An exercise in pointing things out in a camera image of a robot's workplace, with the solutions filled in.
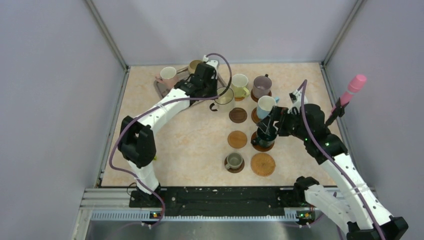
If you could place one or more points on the white mug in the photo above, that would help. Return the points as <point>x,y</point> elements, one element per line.
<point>168,77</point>

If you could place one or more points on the brown saucer coaster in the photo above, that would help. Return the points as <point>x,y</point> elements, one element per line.
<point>253,96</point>
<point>259,147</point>
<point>254,116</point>

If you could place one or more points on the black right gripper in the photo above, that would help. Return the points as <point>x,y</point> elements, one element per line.
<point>267,124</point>

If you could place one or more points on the metal serving tray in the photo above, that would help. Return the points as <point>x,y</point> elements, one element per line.
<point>183,74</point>

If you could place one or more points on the pink microphone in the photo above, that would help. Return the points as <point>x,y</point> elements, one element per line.
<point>354,86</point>

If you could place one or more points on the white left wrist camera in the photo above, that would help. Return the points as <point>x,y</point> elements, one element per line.
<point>211,62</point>

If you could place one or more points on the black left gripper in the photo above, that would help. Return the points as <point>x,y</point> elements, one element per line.
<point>213,79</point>

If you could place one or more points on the light bamboo coaster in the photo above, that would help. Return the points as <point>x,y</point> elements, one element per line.
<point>238,99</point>
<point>237,139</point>

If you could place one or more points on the tan mug with handle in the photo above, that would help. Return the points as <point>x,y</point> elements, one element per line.
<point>193,65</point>

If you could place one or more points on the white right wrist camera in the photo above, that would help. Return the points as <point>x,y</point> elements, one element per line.
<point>296,98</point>

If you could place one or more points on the dark walnut coaster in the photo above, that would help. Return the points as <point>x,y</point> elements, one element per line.
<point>231,169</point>
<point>237,115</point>

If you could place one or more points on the pale yellow mug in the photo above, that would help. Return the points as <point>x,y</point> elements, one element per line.
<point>239,86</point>

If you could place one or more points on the woven rattan coaster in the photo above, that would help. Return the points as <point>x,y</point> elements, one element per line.
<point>262,164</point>

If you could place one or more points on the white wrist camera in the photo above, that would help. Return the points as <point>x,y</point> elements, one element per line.
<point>296,98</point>
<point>211,62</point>

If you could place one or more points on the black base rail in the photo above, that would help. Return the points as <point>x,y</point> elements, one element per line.
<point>196,204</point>

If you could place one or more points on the light blue mug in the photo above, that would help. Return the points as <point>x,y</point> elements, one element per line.
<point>265,104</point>

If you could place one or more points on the small grey-green cup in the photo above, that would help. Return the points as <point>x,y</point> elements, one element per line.
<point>232,159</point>

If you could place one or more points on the beige mug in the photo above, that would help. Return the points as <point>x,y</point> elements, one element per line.
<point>226,101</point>

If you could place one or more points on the dark green mug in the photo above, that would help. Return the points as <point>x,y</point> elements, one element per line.
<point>265,136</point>

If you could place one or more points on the dark walnut coaster front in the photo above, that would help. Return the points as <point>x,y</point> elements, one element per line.
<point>231,169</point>

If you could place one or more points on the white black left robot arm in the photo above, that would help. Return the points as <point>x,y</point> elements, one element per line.
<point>137,134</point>

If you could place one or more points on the mauve mug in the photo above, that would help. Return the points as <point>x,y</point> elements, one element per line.
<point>261,86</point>

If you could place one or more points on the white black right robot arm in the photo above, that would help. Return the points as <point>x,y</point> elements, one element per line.
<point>360,216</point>

